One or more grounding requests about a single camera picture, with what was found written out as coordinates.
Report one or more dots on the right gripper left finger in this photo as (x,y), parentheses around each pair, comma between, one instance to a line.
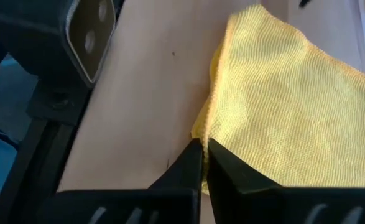
(123,207)

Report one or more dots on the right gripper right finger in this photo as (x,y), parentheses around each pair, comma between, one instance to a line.
(278,207)

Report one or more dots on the yellow microfiber towel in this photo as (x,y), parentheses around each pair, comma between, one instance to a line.
(288,109)

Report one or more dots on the black boxy depth camera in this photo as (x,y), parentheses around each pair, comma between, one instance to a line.
(45,37)

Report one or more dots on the black aluminium rail frame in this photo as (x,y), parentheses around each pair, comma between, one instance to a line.
(36,161)

